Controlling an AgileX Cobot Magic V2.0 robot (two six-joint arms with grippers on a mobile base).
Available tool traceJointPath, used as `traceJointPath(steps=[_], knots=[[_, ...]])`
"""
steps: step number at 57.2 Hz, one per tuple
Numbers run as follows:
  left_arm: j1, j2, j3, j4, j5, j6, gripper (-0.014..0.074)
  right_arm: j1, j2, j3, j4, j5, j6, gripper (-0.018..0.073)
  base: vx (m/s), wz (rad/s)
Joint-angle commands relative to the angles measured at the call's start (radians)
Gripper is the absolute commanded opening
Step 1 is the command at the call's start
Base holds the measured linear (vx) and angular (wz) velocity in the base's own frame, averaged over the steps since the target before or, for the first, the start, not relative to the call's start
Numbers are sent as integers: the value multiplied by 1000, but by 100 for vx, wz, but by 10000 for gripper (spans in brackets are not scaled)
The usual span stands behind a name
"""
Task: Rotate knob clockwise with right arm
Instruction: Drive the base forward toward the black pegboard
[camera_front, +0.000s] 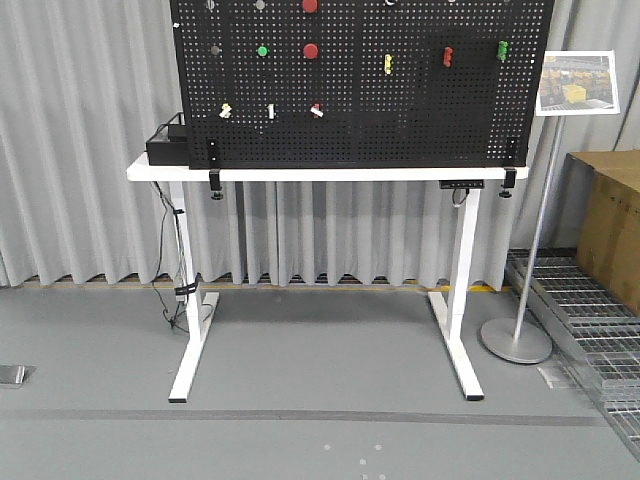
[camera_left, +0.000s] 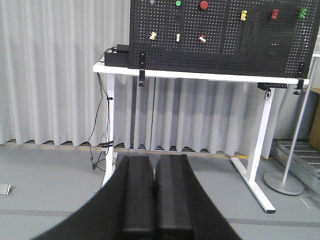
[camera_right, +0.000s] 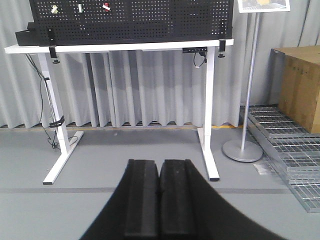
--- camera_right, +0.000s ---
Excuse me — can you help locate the metal floor grating stack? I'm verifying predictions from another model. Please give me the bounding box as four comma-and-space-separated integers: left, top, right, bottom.
247, 105, 320, 213

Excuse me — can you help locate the black left clamp bracket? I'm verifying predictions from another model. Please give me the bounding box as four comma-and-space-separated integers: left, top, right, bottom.
47, 27, 60, 64

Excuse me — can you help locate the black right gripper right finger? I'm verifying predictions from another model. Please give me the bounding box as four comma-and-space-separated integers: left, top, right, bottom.
160, 159, 282, 240

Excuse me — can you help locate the black perforated pegboard panel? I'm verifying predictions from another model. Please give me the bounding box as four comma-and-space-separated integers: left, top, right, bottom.
29, 0, 234, 46

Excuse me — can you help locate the black desk control box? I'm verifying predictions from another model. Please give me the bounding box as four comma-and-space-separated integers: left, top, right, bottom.
182, 47, 208, 54

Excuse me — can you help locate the brown cardboard box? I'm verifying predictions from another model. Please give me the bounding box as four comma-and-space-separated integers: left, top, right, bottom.
274, 45, 320, 134

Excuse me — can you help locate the black box on desk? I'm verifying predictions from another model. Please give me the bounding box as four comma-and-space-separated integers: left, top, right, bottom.
15, 22, 40, 47

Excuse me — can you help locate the black clamp bracket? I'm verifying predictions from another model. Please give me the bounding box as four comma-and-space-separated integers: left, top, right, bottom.
47, 27, 60, 64
218, 20, 226, 58

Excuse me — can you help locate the grey curtain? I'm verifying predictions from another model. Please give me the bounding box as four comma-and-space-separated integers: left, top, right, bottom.
0, 0, 320, 128

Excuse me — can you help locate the framed sign poster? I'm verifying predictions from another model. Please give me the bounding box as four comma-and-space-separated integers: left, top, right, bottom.
237, 0, 291, 13

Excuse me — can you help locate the green white switch block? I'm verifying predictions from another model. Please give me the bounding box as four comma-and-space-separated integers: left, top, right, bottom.
78, 4, 83, 13

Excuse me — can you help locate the yellow white switch block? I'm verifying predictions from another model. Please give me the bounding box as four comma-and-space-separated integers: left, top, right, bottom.
51, 5, 59, 14

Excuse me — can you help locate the white standing desk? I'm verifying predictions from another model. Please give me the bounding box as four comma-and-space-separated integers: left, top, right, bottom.
4, 39, 234, 182

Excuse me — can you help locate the red white switch block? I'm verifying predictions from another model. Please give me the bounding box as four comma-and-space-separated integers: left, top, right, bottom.
102, 2, 111, 12

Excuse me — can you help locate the black right clamp bracket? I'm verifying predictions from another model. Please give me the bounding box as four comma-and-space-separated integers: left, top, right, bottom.
218, 20, 226, 58

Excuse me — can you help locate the silver sign stand pole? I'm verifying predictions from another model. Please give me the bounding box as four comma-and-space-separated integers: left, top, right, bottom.
222, 12, 263, 163

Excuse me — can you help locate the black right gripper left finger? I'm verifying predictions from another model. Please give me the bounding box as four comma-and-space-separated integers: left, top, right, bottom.
81, 159, 158, 240

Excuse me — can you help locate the black desk leg cable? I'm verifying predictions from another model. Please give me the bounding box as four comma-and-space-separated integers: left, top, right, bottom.
24, 53, 78, 150

